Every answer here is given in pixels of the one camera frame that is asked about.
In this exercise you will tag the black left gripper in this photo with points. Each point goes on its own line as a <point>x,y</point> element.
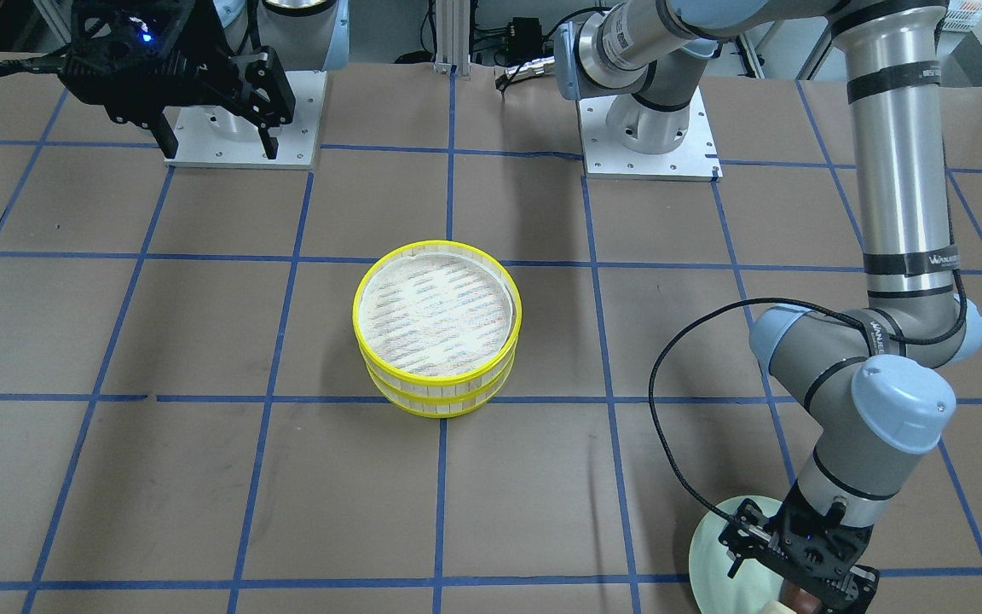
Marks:
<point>748,534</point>

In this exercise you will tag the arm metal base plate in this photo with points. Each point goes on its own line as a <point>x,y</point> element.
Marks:
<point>212,137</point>
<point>624,140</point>

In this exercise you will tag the aluminium frame post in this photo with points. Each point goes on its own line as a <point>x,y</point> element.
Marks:
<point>452,37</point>

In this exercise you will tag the yellow steamer layer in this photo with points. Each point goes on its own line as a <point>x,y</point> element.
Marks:
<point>437,312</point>
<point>420,397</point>

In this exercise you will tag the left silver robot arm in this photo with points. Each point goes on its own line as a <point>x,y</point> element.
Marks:
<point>869,378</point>

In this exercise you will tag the brown bun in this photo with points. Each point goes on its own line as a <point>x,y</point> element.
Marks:
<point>798,599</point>

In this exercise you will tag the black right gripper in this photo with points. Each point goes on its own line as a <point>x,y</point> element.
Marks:
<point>228,53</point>

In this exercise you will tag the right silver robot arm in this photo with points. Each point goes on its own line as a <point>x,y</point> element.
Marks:
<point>307,35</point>

